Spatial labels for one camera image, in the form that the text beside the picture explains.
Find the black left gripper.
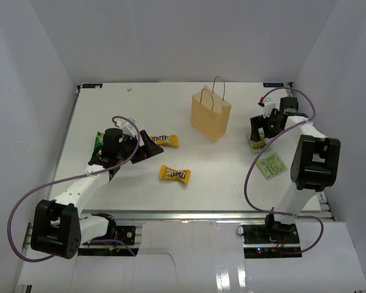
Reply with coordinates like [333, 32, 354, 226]
[116, 130, 162, 164]

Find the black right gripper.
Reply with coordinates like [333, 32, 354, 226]
[251, 111, 285, 143]

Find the green yellow snack packet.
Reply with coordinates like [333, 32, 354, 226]
[248, 139, 268, 154]

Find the yellow M&M's bag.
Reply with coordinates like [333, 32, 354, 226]
[159, 165, 191, 184]
[150, 134, 179, 148]

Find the light green packet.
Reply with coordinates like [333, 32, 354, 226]
[256, 153, 288, 179]

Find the green Fox's candy bag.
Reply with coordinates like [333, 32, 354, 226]
[92, 132, 104, 156]

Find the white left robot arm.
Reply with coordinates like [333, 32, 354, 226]
[30, 128, 163, 259]

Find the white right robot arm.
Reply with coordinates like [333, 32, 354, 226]
[250, 96, 341, 244]

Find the brown paper bag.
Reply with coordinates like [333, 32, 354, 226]
[191, 76, 232, 143]

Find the blue label right corner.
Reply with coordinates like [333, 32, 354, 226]
[263, 82, 284, 88]

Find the blue label corner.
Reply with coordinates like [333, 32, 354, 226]
[263, 82, 284, 88]
[82, 83, 103, 89]

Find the blue label left corner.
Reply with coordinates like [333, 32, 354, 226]
[82, 83, 103, 89]

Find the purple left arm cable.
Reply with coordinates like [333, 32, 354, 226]
[7, 115, 140, 263]

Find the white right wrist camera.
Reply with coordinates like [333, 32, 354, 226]
[258, 97, 276, 118]

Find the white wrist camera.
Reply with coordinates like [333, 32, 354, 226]
[113, 118, 138, 139]
[258, 97, 276, 118]

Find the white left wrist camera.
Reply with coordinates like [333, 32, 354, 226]
[113, 118, 138, 139]

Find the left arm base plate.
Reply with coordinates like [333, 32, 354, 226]
[84, 226, 136, 245]

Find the aluminium front rail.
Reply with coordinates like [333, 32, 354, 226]
[24, 211, 331, 260]

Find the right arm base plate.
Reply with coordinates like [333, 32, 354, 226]
[241, 225, 300, 246]

